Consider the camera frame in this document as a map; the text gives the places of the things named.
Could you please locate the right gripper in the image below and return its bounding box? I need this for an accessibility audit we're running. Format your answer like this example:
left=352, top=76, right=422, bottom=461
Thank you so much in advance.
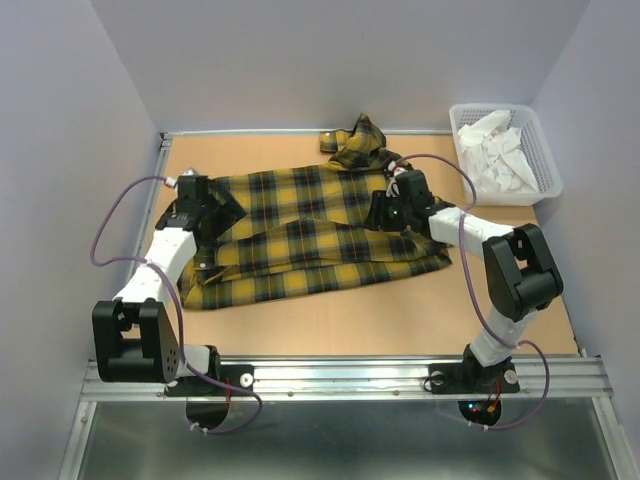
left=361, top=191, right=411, bottom=232

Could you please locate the yellow plaid long sleeve shirt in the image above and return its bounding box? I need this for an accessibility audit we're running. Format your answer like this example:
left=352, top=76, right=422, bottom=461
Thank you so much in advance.
left=178, top=114, right=451, bottom=310

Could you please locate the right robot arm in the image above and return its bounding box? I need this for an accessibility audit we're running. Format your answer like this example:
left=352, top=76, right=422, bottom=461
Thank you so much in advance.
left=365, top=170, right=564, bottom=394

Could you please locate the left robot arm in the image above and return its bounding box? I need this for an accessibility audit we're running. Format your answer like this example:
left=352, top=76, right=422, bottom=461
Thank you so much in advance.
left=92, top=170, right=245, bottom=394

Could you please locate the white shirt in basket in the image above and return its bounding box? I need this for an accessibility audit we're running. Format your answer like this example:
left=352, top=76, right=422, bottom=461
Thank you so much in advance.
left=457, top=110, right=539, bottom=196

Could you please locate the white plastic laundry basket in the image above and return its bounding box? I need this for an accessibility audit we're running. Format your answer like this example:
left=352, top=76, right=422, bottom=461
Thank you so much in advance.
left=449, top=103, right=563, bottom=206

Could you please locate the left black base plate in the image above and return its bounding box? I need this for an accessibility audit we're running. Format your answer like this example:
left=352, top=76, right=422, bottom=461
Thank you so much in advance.
left=164, top=364, right=255, bottom=398

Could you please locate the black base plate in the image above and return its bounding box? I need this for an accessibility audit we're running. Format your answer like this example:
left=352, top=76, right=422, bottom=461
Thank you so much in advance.
left=425, top=358, right=520, bottom=395
left=164, top=364, right=255, bottom=398

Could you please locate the aluminium mounting rail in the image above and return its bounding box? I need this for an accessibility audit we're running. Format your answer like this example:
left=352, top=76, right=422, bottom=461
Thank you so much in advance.
left=80, top=355, right=613, bottom=403

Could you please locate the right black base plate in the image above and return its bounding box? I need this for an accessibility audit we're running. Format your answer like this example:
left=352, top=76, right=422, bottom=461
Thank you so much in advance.
left=425, top=358, right=520, bottom=395

